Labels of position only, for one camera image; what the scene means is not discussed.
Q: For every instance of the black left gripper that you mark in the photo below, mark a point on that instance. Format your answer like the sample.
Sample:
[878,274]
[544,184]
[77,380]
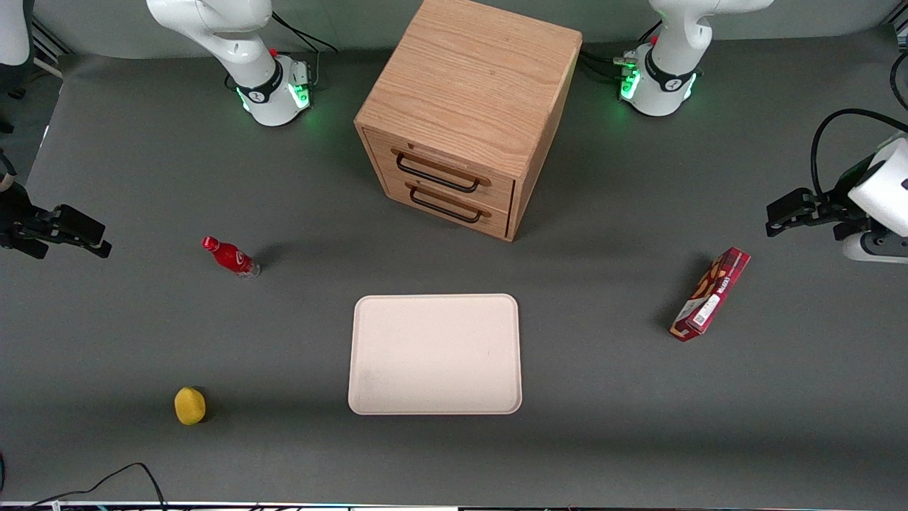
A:
[834,210]

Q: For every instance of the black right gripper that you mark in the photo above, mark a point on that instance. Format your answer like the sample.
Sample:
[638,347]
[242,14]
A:
[15,221]

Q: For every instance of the red coke bottle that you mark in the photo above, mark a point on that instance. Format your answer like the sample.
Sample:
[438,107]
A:
[230,257]

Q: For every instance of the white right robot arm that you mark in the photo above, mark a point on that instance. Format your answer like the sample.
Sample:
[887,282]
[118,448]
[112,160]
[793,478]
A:
[241,42]

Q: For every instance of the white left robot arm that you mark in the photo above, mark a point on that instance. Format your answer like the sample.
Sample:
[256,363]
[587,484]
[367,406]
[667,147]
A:
[670,42]

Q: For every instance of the beige rectangular tray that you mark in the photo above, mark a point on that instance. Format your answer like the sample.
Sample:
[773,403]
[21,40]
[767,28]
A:
[440,348]

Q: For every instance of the red snack box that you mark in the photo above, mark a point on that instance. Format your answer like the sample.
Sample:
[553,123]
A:
[709,298]

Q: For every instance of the black caster wheel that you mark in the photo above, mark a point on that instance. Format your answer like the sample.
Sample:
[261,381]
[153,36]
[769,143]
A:
[14,92]

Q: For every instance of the yellow lemon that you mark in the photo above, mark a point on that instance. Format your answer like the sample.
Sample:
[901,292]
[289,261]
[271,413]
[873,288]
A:
[190,406]

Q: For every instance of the wide wooden drawer front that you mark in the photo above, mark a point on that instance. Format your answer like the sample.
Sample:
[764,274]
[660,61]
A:
[379,152]

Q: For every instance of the narrow wooden drawer front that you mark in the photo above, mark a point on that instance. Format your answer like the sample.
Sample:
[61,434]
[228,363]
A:
[397,193]

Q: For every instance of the wooden drawer cabinet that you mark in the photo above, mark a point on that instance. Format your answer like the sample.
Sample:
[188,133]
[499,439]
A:
[468,71]

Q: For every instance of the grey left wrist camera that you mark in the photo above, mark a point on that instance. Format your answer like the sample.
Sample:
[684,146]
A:
[879,248]

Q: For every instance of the aluminium frame rail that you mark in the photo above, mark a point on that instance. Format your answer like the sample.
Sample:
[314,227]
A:
[50,46]
[901,27]

